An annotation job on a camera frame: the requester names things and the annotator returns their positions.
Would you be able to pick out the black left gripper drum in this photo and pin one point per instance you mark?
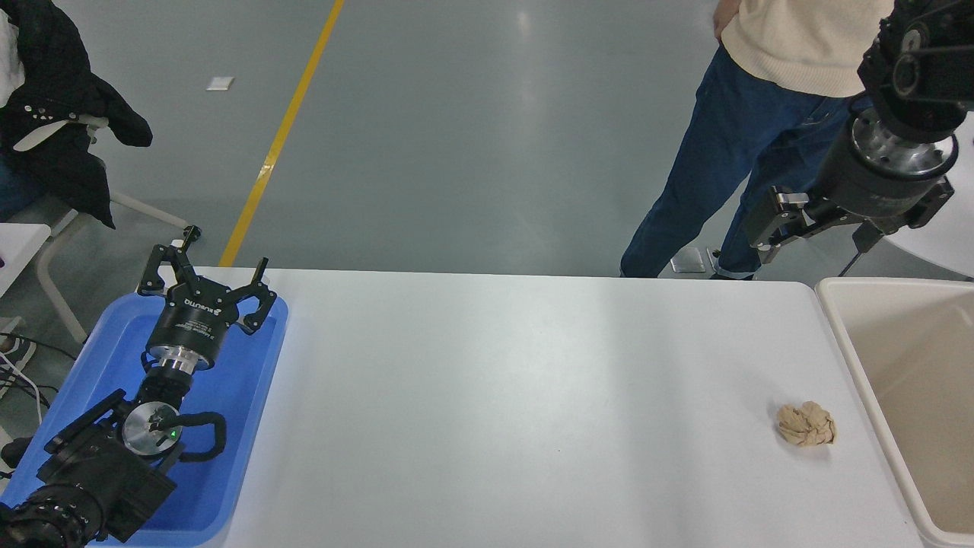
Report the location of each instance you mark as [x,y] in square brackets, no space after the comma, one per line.
[190,320]

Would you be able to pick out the round white table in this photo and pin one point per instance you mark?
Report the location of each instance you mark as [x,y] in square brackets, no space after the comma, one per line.
[951,243]

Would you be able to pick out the large pale bin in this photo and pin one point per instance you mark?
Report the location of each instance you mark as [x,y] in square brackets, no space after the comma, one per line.
[913,358]

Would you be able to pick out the black rounded object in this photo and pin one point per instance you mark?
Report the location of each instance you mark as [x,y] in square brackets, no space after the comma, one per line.
[15,453]

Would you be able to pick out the person's grey shoe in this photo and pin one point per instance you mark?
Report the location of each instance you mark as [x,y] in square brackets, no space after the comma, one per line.
[19,354]

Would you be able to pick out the tan paper ball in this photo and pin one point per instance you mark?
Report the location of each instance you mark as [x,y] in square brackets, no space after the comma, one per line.
[805,425]

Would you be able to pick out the person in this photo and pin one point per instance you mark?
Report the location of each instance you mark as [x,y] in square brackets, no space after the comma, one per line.
[53,76]
[730,129]

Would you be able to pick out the white paper scrap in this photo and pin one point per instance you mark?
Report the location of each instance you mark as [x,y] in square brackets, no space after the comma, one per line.
[219,83]

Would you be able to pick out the person's right hand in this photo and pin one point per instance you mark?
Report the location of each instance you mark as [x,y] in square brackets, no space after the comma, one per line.
[725,19]

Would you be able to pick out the white chair frame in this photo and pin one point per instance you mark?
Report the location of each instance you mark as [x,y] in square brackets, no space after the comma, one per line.
[57,255]

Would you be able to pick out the silver floor plate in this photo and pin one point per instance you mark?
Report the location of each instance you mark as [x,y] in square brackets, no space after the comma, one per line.
[689,260]

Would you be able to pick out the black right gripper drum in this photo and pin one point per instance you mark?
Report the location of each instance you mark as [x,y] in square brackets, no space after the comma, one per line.
[867,190]

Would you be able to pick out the blue plastic tray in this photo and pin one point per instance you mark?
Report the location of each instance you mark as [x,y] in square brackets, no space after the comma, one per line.
[243,380]

